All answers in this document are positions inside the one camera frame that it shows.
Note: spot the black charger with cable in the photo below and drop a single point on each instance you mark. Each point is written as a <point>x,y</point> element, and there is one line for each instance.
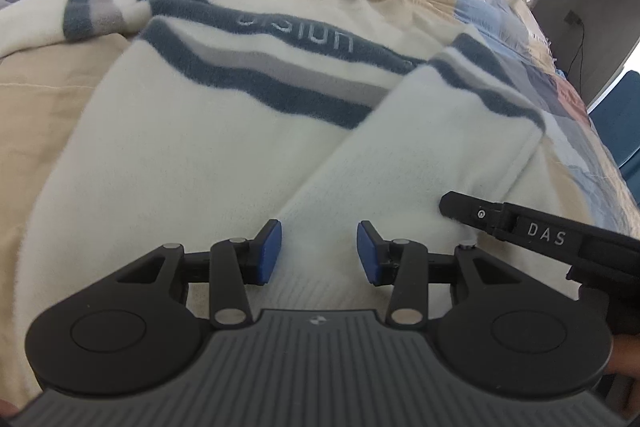
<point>577,40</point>

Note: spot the patchwork quilt bedspread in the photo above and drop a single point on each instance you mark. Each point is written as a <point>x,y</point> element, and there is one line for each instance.
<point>586,186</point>

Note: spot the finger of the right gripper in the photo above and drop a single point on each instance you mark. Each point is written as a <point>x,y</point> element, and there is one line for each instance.
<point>597,258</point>

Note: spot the white striped fleece sweater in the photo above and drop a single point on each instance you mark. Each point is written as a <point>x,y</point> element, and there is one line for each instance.
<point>212,116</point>

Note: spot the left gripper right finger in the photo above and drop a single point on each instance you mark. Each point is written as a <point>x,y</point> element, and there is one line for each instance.
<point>493,325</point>

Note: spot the blue chair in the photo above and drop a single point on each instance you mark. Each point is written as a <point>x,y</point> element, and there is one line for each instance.
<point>617,120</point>

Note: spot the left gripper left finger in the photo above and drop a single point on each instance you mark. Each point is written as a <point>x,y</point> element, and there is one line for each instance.
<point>143,324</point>

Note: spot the person's right hand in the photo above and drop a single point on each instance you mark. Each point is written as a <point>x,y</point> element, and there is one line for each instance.
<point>625,357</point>

